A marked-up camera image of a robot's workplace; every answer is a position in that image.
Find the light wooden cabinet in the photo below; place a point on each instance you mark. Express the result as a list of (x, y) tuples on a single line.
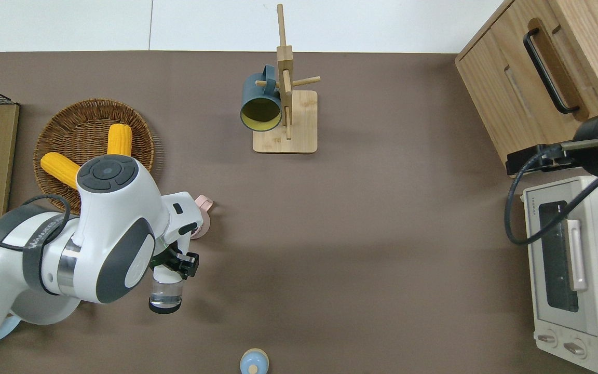
[(579, 31)]

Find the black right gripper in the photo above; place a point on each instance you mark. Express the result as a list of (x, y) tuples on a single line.
[(592, 161)]

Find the pink ceramic mug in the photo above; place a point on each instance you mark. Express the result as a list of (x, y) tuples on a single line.
[(205, 202)]

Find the brown wicker basket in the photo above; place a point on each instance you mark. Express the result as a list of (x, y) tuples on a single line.
[(81, 119)]

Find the light blue plate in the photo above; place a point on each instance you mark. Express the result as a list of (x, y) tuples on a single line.
[(12, 326)]

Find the brown table mat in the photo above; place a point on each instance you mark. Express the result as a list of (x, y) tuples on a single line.
[(356, 234)]

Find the dark blue ceramic mug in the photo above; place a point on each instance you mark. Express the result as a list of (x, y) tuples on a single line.
[(260, 104)]

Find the yellow corn cob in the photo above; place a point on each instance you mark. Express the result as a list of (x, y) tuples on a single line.
[(60, 169), (120, 139)]

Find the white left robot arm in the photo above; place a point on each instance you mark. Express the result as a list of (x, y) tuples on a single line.
[(112, 218)]

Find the wooden mug rack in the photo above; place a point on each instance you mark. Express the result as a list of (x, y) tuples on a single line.
[(299, 135)]

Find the grey plate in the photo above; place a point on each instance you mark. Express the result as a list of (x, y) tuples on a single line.
[(44, 314)]

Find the toaster oven knob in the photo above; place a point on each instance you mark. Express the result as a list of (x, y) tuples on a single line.
[(547, 338), (574, 348)]

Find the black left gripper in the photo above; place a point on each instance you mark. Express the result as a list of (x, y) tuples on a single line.
[(166, 259)]

